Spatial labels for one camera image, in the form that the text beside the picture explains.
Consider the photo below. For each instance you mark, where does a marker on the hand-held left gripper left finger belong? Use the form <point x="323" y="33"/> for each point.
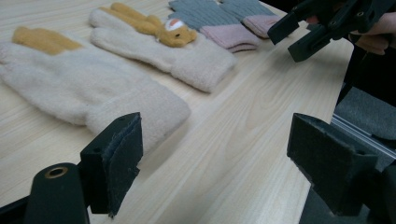
<point x="116" y="161"/>

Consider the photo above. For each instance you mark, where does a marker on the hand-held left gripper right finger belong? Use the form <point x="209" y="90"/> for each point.
<point x="330" y="161"/>

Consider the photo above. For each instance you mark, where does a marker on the cream fluffy bunny glove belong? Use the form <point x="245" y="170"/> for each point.
<point x="186" y="59"/>
<point x="77" y="87"/>

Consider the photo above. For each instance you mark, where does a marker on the grey knit glove pink cuff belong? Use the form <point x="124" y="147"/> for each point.
<point x="214" y="21"/>
<point x="252" y="15"/>

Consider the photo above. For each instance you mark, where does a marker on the aluminium frame rail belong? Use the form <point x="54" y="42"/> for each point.
<point x="361" y="135"/>

